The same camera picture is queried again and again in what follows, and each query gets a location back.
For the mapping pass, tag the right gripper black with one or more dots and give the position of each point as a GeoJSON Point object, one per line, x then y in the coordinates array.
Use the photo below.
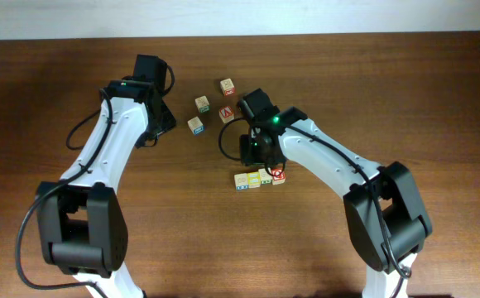
{"type": "Point", "coordinates": [248, 157]}

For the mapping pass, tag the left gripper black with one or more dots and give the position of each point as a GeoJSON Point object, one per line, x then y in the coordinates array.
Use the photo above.
{"type": "Point", "coordinates": [167, 122]}

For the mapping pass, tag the green number block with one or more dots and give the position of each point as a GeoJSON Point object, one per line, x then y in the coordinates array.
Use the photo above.
{"type": "Point", "coordinates": [265, 178]}

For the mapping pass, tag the yellow letter block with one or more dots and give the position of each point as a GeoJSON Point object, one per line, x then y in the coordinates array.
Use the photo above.
{"type": "Point", "coordinates": [253, 179]}

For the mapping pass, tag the red letter Q block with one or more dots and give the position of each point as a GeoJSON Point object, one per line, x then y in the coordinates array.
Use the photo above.
{"type": "Point", "coordinates": [278, 176]}

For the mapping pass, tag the wooden block blue bottom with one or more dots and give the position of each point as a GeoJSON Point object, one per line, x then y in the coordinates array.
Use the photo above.
{"type": "Point", "coordinates": [241, 181]}

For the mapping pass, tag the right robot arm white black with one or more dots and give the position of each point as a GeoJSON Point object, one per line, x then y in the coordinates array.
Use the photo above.
{"type": "Point", "coordinates": [386, 216]}

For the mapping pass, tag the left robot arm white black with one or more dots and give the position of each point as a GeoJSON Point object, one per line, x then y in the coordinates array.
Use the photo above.
{"type": "Point", "coordinates": [80, 222]}

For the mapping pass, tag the wooden block blue side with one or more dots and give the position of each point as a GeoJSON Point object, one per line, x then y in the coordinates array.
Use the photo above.
{"type": "Point", "coordinates": [196, 126]}

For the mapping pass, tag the wooden block green side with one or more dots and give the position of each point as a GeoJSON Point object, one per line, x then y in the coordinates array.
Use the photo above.
{"type": "Point", "coordinates": [202, 104]}

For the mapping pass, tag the red letter A block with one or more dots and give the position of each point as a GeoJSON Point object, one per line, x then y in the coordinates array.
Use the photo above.
{"type": "Point", "coordinates": [226, 114]}

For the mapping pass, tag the wooden block red top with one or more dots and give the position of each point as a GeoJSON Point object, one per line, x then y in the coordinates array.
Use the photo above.
{"type": "Point", "coordinates": [227, 87]}

